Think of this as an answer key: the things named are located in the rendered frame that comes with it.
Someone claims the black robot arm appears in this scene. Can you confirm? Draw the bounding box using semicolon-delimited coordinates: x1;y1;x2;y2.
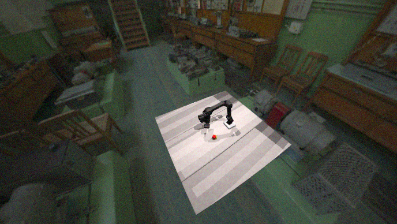
198;100;234;125

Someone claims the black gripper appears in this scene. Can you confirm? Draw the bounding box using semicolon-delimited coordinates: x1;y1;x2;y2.
204;118;210;129

